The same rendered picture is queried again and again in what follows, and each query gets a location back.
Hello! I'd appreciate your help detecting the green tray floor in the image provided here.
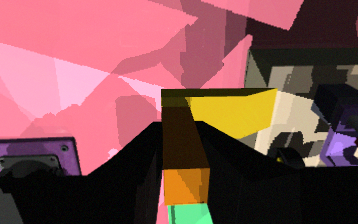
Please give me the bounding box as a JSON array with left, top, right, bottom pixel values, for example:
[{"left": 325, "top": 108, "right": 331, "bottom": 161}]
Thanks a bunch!
[{"left": 171, "top": 203, "right": 212, "bottom": 224}]

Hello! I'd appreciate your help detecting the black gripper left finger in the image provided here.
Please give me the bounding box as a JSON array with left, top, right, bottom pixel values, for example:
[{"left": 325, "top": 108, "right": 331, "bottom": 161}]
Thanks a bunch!
[{"left": 0, "top": 121, "right": 163, "bottom": 224}]

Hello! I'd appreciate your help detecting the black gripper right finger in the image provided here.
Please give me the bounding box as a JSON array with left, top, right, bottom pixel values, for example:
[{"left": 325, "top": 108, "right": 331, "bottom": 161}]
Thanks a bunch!
[{"left": 195, "top": 121, "right": 358, "bottom": 224}]

